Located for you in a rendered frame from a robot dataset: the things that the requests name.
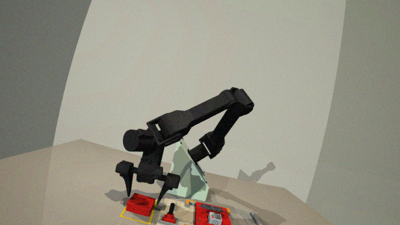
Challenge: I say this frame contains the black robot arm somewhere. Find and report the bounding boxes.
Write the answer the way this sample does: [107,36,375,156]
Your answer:
[123,87,254,184]

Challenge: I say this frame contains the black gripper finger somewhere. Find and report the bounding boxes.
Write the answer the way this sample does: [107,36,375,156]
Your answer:
[119,173,134,197]
[156,183,173,205]

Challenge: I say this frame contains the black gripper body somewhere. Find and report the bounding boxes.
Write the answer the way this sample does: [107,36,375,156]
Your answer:
[115,151,181,189]

